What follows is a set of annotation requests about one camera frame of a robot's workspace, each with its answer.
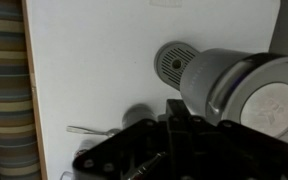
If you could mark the metal spoon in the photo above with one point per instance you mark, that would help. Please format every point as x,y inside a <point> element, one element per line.
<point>84,130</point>

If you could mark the dark glass jar black lid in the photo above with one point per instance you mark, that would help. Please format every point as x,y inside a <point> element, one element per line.
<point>137,115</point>

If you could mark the grey coffee maker lid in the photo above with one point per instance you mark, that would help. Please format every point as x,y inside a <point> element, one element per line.
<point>267,106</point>

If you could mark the white plastic board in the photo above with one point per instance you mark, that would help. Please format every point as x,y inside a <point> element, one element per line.
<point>100,66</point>

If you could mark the striped sofa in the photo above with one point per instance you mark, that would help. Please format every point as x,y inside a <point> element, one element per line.
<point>7,100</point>

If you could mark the small clear glass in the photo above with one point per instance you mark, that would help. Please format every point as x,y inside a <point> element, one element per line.
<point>66,176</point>

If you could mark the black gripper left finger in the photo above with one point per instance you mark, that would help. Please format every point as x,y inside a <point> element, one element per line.
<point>127,146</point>

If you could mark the grey coffee maker body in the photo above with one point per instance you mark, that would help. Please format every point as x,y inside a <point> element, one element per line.
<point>197,76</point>

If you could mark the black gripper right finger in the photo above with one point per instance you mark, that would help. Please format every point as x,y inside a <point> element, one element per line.
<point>244,153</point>

